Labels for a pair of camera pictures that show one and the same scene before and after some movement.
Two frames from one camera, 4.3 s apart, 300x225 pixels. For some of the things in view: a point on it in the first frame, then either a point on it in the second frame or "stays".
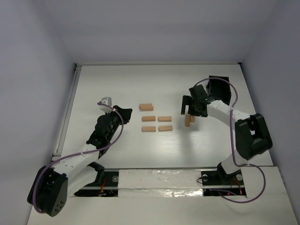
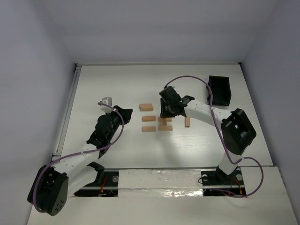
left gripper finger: x=125 y=114 stays
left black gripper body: x=122 y=113 stays
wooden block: x=164 y=119 stays
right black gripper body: x=191 y=106 → x=165 y=108
